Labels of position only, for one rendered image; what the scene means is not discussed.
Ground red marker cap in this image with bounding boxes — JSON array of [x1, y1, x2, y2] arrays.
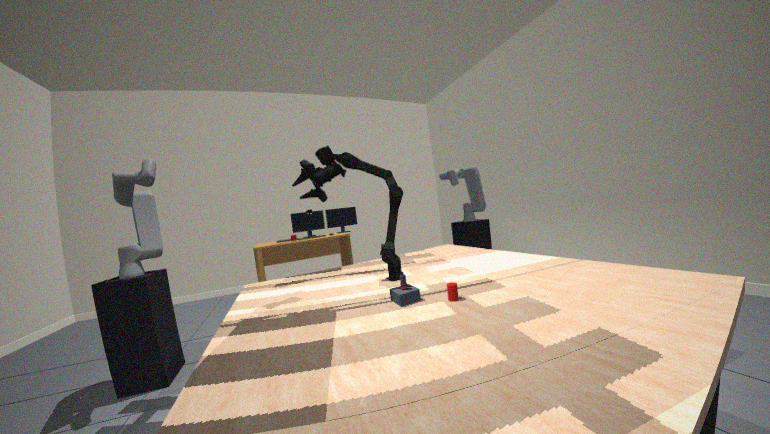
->
[[447, 283, 459, 302]]

